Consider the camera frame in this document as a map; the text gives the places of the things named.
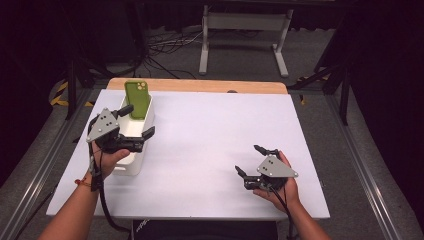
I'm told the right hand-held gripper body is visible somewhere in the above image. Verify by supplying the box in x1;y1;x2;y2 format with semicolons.
243;149;299;192

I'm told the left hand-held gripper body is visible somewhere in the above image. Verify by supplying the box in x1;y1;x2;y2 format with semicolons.
85;107;146;155

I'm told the green phone case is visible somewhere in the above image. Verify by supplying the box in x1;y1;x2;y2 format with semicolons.
124;79;152;120

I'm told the white plastic storage box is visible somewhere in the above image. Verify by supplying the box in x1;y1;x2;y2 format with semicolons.
111;94;157;177

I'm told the person's right hand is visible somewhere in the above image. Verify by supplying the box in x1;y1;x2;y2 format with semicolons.
252;151;301;213

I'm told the person's left hand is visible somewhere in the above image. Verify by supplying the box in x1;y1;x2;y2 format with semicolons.
87;141;131;184

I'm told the black tripod stand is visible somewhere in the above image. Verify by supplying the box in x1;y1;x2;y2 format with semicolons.
287;55;352;127
64;59;113;121

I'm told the yellow black floor tape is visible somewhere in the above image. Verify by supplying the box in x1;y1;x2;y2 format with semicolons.
297;75;332;106
49;81;95;108

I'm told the black case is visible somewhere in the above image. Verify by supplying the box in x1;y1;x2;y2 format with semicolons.
131;218;280;240

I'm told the white metal stand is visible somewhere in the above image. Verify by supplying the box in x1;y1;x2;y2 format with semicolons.
198;4;295;79

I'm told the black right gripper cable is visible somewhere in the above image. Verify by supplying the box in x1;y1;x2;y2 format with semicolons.
269;186;298;240

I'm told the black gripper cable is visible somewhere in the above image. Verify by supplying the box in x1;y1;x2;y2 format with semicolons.
87;143;133;234
269;186;298;240

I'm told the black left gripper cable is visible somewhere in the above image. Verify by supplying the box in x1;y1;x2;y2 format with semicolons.
87;143;133;234

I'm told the tangle of floor cables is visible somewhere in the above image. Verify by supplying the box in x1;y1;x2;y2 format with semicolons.
145;28;205;80

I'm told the aluminium floor rail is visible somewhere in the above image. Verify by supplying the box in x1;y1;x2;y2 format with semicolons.
0;89;98;240
324;94;403;240

